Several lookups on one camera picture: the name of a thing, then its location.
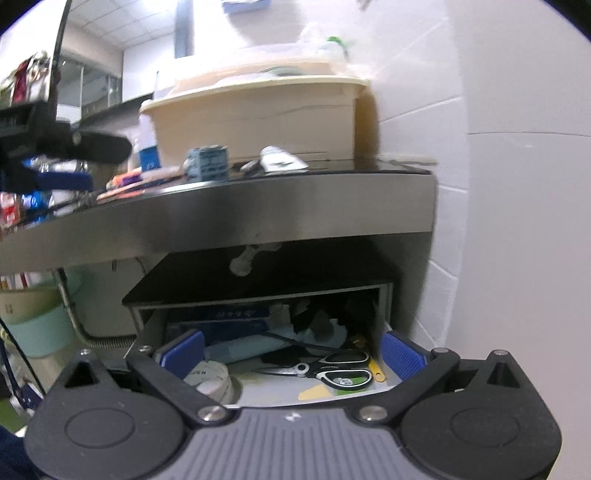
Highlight grey metal drawer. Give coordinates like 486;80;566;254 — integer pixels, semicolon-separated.
123;242;399;407

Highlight beige plastic dish tub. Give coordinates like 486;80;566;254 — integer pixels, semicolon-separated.
140;75;367;166

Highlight black white scissors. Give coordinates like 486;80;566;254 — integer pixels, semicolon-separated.
256;350;374;387

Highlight mint green bucket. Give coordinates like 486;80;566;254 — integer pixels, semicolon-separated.
1;272;81;359

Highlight white tape roll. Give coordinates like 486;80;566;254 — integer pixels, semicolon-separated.
183;360;235;405

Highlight metal flexible hose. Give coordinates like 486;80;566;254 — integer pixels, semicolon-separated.
54;269;137;348

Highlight yellow plastic tool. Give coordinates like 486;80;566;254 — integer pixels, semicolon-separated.
352;337;387;383

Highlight small blue box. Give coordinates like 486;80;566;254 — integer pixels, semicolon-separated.
183;145;228;182

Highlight green sachet packet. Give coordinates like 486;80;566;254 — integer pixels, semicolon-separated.
329;377;374;395

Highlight white tube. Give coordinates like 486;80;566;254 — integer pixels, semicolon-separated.
259;146;308;173

